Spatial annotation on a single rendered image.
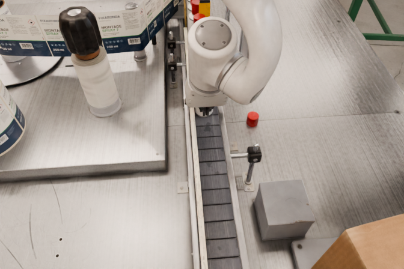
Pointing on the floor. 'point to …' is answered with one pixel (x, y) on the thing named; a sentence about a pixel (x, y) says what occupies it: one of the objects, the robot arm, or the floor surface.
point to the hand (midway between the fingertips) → (205, 107)
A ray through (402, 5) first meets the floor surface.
